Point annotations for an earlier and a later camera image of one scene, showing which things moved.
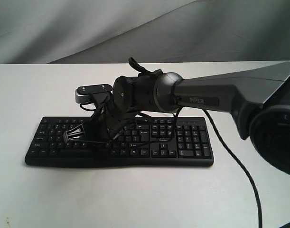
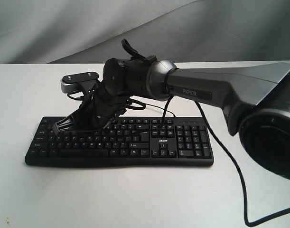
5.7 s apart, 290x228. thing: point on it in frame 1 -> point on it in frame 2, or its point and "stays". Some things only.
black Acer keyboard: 163,142 stays
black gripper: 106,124 -> 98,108
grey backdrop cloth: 55,32 stays
